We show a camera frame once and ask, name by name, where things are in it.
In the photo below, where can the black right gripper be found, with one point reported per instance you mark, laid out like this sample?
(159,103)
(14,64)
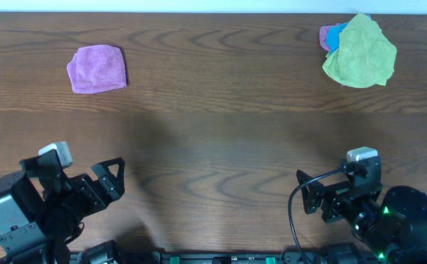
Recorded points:
(334,195)

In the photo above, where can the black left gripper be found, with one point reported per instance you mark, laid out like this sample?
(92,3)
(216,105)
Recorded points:
(108,188)

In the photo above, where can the purple microfiber cloth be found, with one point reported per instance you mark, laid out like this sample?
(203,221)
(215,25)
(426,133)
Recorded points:
(97,68)

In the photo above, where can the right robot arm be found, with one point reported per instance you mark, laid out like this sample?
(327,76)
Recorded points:
(395,231)

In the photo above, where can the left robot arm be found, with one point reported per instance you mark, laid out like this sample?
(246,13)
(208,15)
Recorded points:
(41,208)

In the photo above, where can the green microfiber cloth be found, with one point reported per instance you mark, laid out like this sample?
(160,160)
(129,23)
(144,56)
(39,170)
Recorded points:
(363,57)

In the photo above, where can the blue microfiber cloth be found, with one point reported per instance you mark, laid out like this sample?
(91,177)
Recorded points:
(333,39)

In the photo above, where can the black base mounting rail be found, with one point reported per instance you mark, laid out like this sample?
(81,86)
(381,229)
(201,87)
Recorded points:
(111,253)

